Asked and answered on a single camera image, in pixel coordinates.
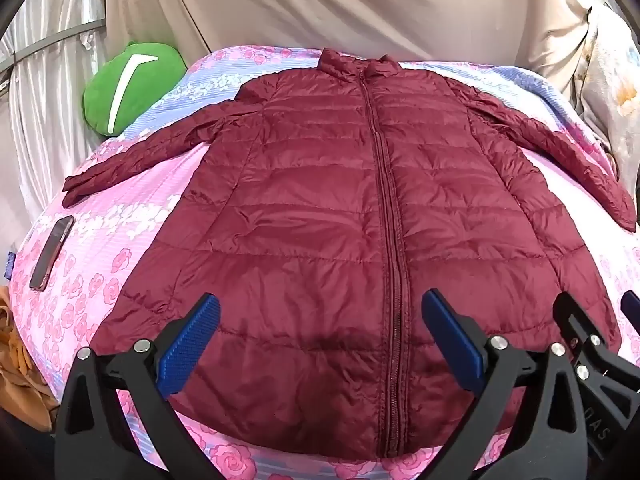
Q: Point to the black smartphone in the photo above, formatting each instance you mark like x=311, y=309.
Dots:
x=50, y=255

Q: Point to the pink blue floral blanket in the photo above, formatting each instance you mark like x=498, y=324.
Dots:
x=125, y=195

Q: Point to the beige sheet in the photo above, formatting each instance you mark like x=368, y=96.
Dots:
x=350, y=0

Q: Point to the white satin curtain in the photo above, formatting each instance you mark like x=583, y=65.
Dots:
x=45, y=110

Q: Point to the blue fabric tag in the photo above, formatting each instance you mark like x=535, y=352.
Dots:
x=10, y=266

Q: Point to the cream floral quilt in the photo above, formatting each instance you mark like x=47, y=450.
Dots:
x=615, y=85

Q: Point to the maroon quilted puffer jacket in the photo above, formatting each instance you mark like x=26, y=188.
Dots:
x=310, y=210

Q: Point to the grey metal rod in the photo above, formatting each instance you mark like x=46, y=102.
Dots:
x=60, y=30

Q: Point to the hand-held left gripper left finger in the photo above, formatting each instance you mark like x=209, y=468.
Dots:
x=192, y=340

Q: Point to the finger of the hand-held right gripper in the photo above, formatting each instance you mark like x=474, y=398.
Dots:
x=587, y=325
x=632, y=305

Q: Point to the orange cloth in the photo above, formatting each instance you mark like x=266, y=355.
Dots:
x=20, y=360

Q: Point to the green plush pillow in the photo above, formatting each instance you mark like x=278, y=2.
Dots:
x=160, y=85

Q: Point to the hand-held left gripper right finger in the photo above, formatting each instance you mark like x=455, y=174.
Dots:
x=452, y=337

